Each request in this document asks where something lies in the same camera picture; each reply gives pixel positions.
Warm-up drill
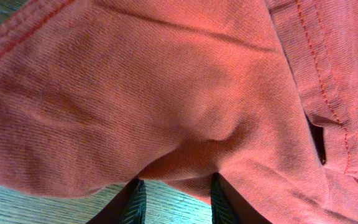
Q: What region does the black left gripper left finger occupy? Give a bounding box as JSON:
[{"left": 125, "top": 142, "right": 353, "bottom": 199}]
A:
[{"left": 87, "top": 178, "right": 147, "bottom": 224}]

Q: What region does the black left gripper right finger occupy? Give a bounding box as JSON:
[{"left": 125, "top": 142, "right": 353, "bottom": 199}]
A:
[{"left": 210, "top": 172, "right": 271, "bottom": 224}]

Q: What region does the orange printed t-shirt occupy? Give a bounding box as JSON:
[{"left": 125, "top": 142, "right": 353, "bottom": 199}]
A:
[{"left": 0, "top": 0, "right": 358, "bottom": 223}]

